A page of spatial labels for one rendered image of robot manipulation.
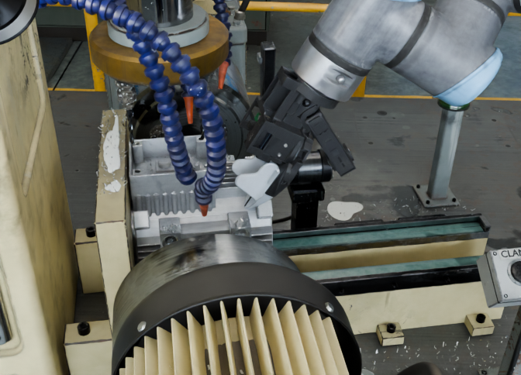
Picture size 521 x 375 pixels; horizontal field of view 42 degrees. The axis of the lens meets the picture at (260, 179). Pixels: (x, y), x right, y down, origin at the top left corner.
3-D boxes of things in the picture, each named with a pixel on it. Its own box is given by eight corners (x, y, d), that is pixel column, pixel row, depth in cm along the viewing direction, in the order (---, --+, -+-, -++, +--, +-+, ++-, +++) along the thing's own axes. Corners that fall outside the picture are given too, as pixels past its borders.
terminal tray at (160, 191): (133, 219, 98) (129, 177, 94) (132, 178, 107) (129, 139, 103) (216, 211, 100) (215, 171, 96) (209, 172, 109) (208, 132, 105)
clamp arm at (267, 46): (257, 184, 120) (259, 49, 105) (255, 175, 122) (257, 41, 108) (277, 183, 120) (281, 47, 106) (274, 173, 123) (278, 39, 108)
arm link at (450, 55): (524, 28, 85) (443, -26, 83) (487, 107, 83) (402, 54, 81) (482, 49, 94) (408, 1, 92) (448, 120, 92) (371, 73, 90)
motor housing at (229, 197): (143, 315, 104) (131, 216, 93) (140, 237, 119) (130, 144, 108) (273, 302, 107) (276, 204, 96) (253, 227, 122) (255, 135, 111)
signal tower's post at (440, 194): (424, 208, 148) (459, 23, 124) (412, 187, 154) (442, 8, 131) (459, 205, 149) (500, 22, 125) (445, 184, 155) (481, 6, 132)
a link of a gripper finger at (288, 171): (260, 180, 97) (291, 132, 94) (270, 184, 98) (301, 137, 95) (265, 199, 94) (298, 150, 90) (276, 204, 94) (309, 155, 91)
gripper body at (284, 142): (236, 128, 96) (280, 56, 91) (286, 149, 100) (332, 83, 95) (243, 156, 90) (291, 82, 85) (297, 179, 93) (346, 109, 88)
